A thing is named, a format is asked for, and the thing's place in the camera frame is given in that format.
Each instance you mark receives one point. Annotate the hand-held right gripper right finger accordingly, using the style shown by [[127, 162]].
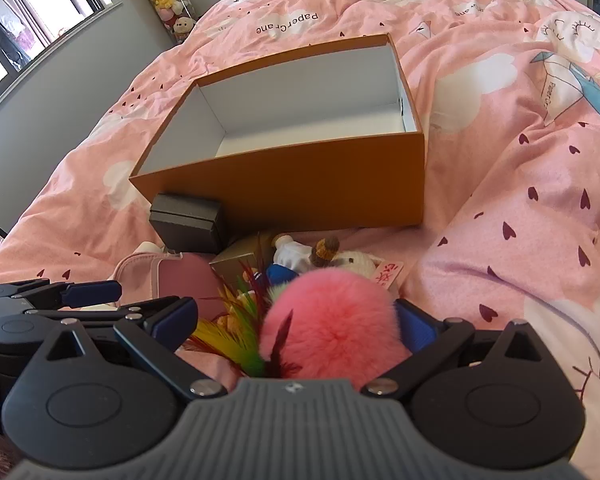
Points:
[[415, 327]]

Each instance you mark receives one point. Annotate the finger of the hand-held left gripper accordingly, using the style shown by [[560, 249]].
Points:
[[92, 293]]

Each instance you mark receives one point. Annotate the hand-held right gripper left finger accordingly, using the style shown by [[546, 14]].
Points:
[[172, 321]]

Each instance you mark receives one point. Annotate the pink round pouch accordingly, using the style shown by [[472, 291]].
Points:
[[190, 280]]

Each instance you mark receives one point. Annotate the colourful feather toy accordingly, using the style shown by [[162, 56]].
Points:
[[230, 340]]

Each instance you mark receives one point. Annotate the pink fluffy pompom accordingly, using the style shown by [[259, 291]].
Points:
[[330, 325]]

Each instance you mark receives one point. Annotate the white crocheted bunny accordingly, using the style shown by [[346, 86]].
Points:
[[355, 262]]

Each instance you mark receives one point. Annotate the small black box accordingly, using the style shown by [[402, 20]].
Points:
[[185, 220]]

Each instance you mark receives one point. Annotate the blue and white doll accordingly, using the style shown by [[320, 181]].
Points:
[[290, 252]]

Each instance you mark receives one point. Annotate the orange cardboard box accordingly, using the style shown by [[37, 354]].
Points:
[[305, 180]]

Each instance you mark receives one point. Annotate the pink printed blanket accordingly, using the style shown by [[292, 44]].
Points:
[[505, 185]]

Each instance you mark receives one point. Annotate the window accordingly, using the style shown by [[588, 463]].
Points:
[[45, 10]]

